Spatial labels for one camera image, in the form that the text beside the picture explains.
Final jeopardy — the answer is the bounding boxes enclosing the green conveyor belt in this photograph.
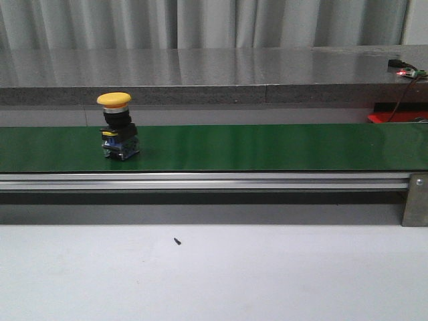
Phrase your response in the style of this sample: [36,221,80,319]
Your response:
[1,123,427,173]

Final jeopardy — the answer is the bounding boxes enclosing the grey stone shelf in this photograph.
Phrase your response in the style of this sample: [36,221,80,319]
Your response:
[1,45,427,106]

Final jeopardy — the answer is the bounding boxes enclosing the red plastic tray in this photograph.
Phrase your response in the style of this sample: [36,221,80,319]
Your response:
[367,111,427,124]

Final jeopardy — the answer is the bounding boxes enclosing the black usb plug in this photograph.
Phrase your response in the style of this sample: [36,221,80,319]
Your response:
[388,60,405,70]

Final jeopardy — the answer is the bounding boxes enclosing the small green circuit board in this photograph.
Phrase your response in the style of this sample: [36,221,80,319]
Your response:
[397,68,427,79]

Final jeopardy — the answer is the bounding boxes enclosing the grey curtain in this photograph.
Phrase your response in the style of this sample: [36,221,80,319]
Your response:
[1,1,409,50]

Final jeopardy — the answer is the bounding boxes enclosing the aluminium conveyor rail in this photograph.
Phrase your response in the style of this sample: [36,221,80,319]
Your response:
[1,172,411,191]

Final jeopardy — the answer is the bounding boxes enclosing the steel conveyor bracket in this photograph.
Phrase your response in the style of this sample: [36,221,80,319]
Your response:
[401,173,428,227]

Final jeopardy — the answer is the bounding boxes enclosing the thin orange wire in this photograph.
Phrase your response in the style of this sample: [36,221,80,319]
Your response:
[387,76,419,123]

